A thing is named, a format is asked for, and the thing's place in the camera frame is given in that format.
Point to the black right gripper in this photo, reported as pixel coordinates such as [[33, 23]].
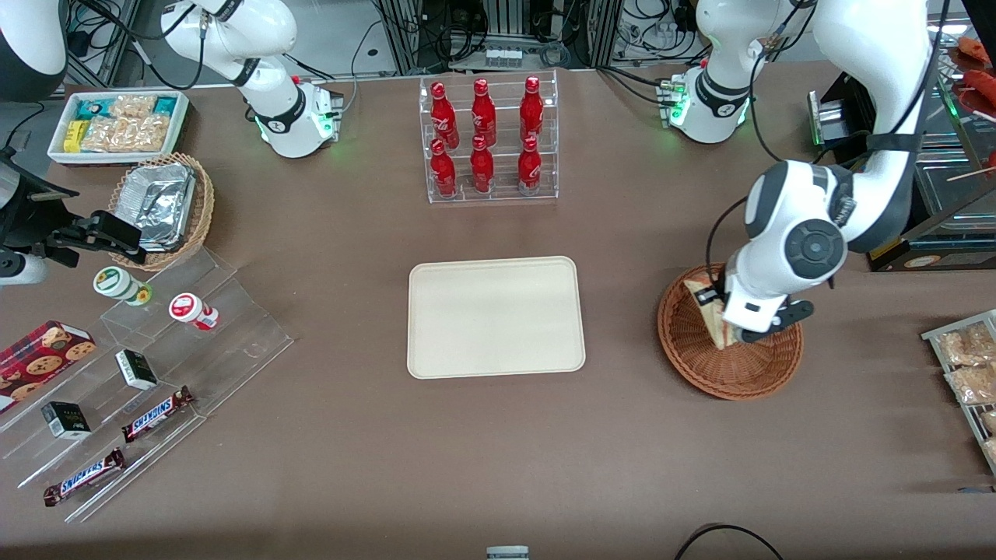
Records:
[[25, 220]]

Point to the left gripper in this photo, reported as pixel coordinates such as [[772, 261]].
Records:
[[717, 296]]

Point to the triangle sandwich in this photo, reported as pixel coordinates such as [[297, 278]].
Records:
[[712, 327]]

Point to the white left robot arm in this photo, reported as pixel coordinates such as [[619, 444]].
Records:
[[856, 47]]

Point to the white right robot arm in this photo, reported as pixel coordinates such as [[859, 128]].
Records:
[[272, 31]]

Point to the brown round wicker basket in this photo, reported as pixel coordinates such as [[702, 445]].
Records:
[[700, 365]]

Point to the light tan wicker basket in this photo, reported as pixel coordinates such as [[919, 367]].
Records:
[[204, 210]]

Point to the cream plastic tray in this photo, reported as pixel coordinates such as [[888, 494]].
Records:
[[498, 319]]

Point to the green lid yogurt cup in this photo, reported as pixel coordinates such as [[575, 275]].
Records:
[[117, 282]]

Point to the aluminium foil container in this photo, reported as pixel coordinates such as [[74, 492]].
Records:
[[159, 202]]

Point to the white rectangular snack bin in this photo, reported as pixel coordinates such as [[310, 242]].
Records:
[[117, 159]]

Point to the yellow snack packet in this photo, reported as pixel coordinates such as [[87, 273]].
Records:
[[75, 136]]

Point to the clear nut snack bag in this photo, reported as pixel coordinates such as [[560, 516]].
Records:
[[132, 106], [128, 134]]

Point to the red lid yogurt cup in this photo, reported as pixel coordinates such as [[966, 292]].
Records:
[[187, 307]]

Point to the red tartan cookie box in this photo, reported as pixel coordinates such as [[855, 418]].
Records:
[[39, 358]]

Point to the teal snack packet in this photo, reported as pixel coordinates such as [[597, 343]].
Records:
[[93, 109], [165, 105]]

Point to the small black carton box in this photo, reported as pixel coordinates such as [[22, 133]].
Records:
[[136, 369], [66, 420]]

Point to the brown Snickers bar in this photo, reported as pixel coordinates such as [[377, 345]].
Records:
[[82, 477], [156, 414]]

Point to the clear acrylic stepped display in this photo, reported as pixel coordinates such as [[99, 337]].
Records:
[[249, 342]]

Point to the red cola bottle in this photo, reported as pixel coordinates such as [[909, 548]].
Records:
[[442, 109], [483, 109], [531, 105], [482, 163], [443, 167], [530, 163]]

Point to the black glass food warmer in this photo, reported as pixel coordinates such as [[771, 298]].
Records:
[[934, 250]]

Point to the clear acrylic bottle rack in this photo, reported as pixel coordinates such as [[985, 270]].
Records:
[[504, 196]]

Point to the clear cracker snack bag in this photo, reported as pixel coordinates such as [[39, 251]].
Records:
[[969, 346], [973, 385]]

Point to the white power strip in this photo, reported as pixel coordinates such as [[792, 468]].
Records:
[[503, 57]]

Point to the small grey device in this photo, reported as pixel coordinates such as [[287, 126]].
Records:
[[507, 554]]

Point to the aluminium frame rack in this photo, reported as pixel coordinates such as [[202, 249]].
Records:
[[405, 39]]

